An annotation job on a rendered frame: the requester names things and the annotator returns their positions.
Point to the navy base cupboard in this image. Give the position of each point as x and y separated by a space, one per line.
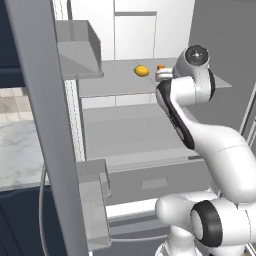
23 223

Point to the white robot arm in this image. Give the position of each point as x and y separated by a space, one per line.
230 150

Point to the orange shrimp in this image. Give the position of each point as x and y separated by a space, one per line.
160 67

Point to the grey fridge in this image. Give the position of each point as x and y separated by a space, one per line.
133 30

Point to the grey fridge drawer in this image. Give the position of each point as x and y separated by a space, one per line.
140 183

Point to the grey fridge door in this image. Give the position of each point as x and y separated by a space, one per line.
226 36
40 83

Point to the navy wall cupboard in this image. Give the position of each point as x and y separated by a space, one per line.
10 40

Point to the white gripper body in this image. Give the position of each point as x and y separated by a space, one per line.
164 74

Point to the yellow lemon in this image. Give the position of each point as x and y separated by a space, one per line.
142 71

